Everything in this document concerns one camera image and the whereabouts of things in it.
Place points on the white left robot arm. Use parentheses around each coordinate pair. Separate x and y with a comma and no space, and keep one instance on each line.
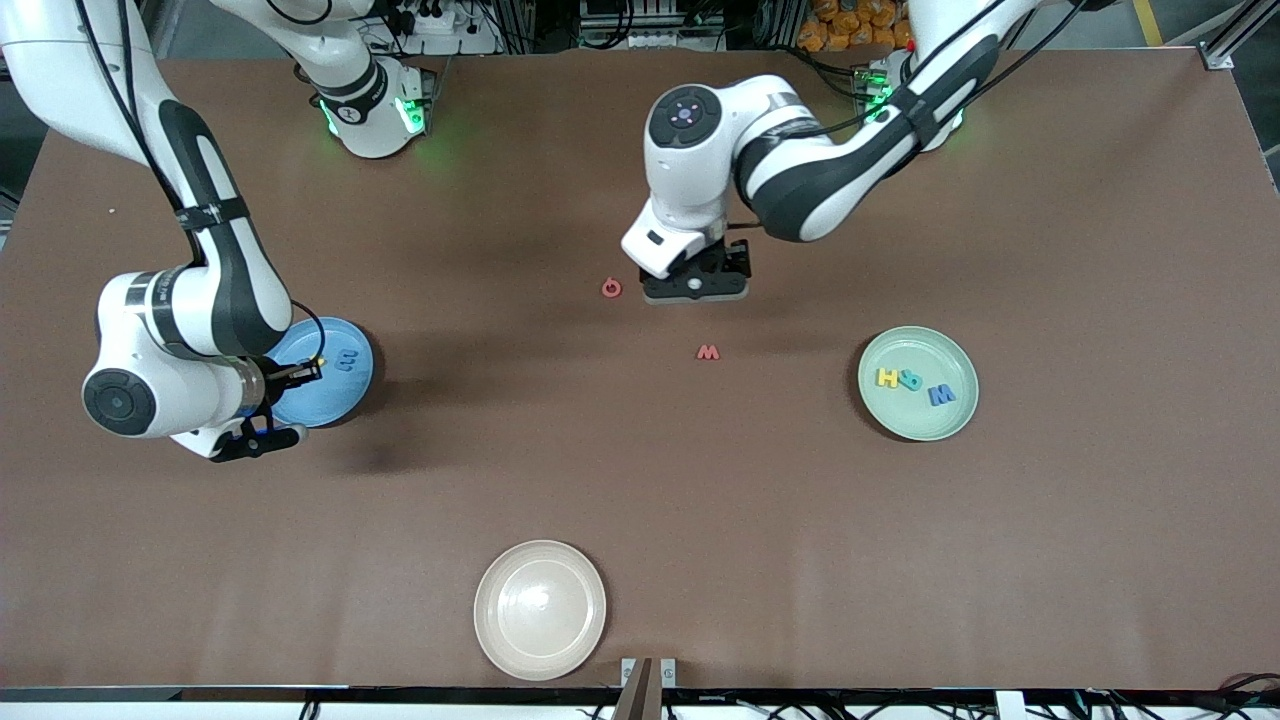
(830,170)

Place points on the blue capital letter M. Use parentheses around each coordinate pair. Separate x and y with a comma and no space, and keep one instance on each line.
(941,395)

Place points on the white power strip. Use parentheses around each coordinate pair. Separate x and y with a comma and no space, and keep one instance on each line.
(430,22)

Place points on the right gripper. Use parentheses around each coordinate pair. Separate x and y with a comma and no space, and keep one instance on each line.
(277,381)

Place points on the green plate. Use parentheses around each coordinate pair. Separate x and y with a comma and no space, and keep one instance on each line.
(918,415)

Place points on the aluminium frame post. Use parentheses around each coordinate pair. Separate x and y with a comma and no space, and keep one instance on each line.
(1225,50)

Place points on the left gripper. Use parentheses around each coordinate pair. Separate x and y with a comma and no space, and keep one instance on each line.
(737,259)

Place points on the orange packets pile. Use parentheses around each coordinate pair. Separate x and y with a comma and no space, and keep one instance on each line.
(830,30)

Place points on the red letter G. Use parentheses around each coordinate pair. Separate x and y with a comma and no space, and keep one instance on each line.
(606,289)

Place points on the yellow letter H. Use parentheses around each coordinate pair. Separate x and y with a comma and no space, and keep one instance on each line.
(887,378)

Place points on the blue plate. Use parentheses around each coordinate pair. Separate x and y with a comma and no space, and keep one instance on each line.
(345,395)

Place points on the beige plate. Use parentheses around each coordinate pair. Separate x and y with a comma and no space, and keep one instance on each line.
(540,610)

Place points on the black electronics box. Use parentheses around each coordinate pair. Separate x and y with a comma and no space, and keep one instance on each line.
(650,40)

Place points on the teal letter R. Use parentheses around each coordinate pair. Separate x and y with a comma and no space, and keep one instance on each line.
(910,381)

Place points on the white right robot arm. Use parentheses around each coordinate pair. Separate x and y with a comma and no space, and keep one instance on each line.
(220,240)

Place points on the metal mount bracket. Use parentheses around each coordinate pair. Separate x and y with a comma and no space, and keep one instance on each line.
(640,690)

